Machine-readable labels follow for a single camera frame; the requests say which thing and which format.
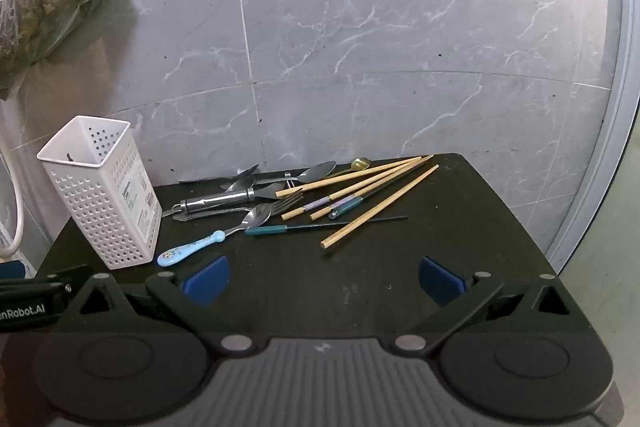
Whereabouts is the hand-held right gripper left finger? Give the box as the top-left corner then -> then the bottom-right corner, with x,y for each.
60,256 -> 253,355

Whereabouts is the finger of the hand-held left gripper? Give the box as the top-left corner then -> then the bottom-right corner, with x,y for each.
0,265 -> 93,295

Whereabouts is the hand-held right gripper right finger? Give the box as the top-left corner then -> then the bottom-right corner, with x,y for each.
395,257 -> 593,355

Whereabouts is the blue floral handled spoon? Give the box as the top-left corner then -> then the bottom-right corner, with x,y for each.
156,203 -> 273,268

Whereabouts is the white perforated utensil holder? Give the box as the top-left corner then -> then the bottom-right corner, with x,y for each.
36,115 -> 162,270

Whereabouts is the plain wooden chopstick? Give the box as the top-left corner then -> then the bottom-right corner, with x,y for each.
320,164 -> 440,250
275,156 -> 423,198

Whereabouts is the steel fork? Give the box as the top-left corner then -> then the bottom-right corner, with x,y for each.
172,191 -> 305,223

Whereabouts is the steel spoon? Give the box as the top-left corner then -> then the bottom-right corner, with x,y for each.
178,161 -> 337,188
220,164 -> 261,194

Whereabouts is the purple banded wooden chopstick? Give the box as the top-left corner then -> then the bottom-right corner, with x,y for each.
310,161 -> 425,222
281,154 -> 435,221

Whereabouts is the white hose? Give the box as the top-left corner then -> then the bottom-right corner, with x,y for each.
0,142 -> 25,260

